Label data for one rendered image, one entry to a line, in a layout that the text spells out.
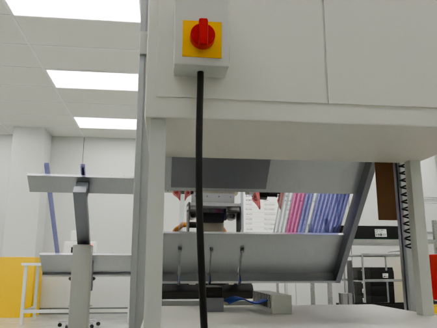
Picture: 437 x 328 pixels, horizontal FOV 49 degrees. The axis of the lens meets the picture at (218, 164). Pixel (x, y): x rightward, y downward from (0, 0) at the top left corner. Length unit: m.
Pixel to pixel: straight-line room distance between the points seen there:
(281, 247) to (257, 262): 0.11
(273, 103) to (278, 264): 0.98
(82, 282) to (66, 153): 7.19
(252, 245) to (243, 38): 0.94
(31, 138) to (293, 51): 7.62
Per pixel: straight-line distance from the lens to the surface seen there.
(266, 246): 1.74
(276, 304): 1.23
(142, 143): 1.31
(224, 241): 1.70
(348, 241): 1.75
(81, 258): 1.67
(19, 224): 8.22
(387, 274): 7.40
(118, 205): 8.50
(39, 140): 8.39
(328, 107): 0.95
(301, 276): 1.85
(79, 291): 1.67
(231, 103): 0.91
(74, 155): 8.76
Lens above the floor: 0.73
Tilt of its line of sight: 12 degrees up
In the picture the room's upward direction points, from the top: straight up
